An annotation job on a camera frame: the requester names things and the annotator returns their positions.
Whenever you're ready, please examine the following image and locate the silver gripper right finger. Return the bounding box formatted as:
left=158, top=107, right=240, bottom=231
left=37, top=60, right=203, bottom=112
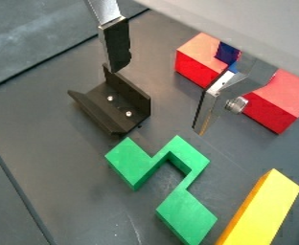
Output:
left=193, top=56, right=277, bottom=135

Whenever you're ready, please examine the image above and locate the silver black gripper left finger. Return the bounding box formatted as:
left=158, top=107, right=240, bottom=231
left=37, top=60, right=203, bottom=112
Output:
left=84, top=0, right=132, bottom=73

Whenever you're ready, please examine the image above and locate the yellow rectangular block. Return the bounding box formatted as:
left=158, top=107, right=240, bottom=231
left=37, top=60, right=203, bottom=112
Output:
left=215, top=168, right=299, bottom=245

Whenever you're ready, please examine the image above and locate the red board base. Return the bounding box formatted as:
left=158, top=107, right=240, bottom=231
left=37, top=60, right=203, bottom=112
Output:
left=174, top=33, right=299, bottom=134

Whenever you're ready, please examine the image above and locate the dark blue U block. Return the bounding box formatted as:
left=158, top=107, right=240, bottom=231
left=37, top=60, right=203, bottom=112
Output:
left=215, top=42, right=240, bottom=73

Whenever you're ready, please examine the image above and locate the green zigzag block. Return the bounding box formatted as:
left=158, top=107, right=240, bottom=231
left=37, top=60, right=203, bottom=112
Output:
left=104, top=136, right=217, bottom=245

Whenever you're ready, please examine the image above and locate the black angled bracket holder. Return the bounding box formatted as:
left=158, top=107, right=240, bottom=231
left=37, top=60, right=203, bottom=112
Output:
left=67, top=64, right=150, bottom=135

